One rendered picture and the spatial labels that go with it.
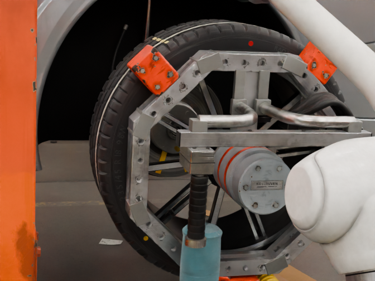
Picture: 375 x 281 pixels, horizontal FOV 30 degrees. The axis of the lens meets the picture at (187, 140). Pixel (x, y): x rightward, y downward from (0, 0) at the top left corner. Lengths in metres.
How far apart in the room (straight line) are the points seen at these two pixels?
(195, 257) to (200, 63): 0.43
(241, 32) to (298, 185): 0.80
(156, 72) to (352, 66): 0.51
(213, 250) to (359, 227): 0.69
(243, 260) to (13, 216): 0.59
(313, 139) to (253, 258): 0.40
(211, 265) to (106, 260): 1.76
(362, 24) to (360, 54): 0.96
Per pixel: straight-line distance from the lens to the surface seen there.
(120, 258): 3.32
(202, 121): 1.39
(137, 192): 1.60
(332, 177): 0.90
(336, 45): 1.19
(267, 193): 1.53
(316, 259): 3.49
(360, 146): 0.94
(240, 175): 1.50
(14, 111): 1.39
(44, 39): 1.89
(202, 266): 1.56
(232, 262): 1.72
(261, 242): 1.83
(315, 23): 1.20
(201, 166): 1.38
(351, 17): 2.13
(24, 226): 1.45
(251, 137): 1.43
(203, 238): 1.43
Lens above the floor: 1.27
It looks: 13 degrees down
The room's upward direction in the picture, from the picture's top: 3 degrees clockwise
